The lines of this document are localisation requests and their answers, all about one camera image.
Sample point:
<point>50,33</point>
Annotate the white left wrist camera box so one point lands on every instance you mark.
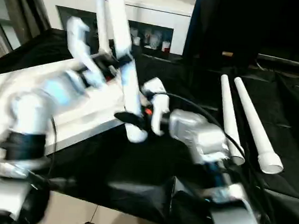
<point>80,40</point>

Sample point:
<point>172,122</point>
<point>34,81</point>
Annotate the white sideboard with glass doors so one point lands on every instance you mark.
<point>151,12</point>

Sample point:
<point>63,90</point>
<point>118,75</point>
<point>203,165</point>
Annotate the white plastic table top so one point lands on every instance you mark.
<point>67,111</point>

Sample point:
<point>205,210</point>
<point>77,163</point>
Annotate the white plastic table leg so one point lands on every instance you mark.
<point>256,124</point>
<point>123,54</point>
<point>101,16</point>
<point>230,112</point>

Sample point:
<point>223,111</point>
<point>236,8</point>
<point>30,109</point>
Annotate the black work mat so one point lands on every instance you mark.
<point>150,178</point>

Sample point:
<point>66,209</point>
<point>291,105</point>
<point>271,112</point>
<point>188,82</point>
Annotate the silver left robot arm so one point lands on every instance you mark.
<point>30,129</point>

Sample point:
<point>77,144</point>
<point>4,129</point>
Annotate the small yellow tag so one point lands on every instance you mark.
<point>227,54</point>

